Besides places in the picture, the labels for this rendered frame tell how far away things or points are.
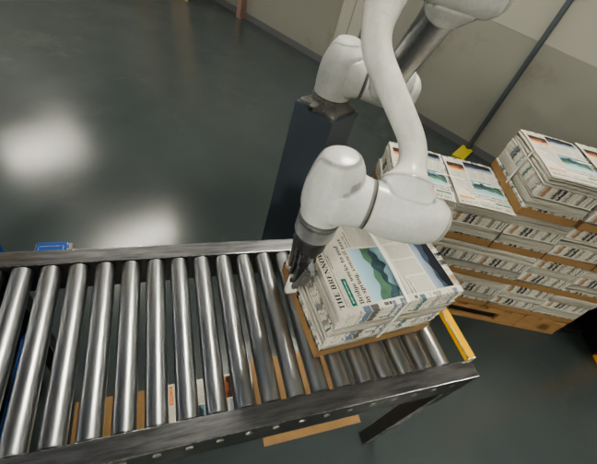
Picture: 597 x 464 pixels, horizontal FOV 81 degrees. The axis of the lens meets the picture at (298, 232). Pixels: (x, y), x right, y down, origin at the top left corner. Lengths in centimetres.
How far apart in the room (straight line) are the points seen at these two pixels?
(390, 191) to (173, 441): 68
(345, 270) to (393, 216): 25
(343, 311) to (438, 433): 132
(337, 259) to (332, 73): 80
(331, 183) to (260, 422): 57
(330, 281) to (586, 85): 342
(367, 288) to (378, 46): 52
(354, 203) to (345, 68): 86
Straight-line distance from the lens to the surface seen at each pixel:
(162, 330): 99
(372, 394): 102
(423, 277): 97
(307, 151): 159
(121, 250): 114
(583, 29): 396
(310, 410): 95
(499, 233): 195
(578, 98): 401
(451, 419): 212
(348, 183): 63
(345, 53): 144
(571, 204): 193
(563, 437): 251
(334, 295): 82
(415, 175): 70
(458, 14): 100
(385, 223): 67
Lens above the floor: 168
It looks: 45 degrees down
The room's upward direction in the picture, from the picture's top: 19 degrees clockwise
